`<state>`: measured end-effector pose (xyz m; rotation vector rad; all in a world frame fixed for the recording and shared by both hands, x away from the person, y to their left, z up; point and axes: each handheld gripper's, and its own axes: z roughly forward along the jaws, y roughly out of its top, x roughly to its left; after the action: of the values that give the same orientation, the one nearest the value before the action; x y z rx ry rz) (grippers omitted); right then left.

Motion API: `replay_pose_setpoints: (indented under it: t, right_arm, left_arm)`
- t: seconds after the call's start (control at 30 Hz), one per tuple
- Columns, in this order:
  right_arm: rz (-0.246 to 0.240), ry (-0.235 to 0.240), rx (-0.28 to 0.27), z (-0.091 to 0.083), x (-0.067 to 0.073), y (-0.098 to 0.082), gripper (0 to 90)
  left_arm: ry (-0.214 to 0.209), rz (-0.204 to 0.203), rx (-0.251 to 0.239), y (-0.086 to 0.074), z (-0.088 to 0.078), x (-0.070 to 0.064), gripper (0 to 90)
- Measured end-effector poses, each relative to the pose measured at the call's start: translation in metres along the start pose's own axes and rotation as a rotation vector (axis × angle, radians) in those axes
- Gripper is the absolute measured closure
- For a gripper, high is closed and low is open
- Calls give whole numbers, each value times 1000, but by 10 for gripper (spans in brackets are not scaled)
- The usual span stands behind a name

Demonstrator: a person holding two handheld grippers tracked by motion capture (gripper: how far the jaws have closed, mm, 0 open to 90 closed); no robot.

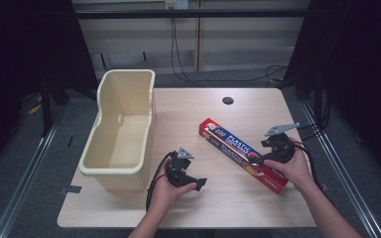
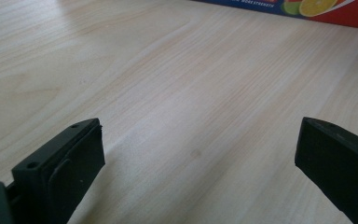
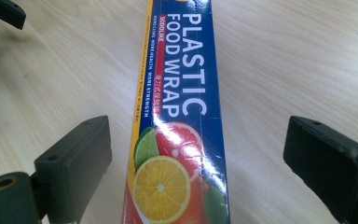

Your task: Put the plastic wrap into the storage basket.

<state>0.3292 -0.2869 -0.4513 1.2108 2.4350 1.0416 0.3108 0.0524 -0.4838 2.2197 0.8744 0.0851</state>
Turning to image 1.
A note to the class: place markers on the black curtain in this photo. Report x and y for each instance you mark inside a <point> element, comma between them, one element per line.
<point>20,59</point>
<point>360,66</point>

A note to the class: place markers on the white wall outlet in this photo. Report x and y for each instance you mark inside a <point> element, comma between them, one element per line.
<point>176,4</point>

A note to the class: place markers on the person's left hand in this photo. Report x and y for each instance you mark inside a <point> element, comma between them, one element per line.
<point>168,195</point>

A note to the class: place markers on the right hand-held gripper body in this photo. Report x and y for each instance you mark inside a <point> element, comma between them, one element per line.
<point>279,147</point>

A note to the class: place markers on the dark horizontal bar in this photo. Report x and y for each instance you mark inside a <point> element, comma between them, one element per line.
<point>191,13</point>

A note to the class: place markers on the red and blue wrap box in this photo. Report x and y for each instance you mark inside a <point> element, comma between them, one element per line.
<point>231,147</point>

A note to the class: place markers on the metal floor rail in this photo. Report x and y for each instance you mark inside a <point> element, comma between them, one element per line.
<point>344,172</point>
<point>23,172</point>

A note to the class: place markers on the cream plastic bin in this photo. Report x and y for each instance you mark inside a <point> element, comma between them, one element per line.
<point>125,132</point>

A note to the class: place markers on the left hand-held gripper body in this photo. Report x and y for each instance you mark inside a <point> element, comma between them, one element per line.
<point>178,165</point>

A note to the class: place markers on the person's right hand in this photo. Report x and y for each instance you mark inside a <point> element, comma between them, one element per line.
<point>292,168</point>

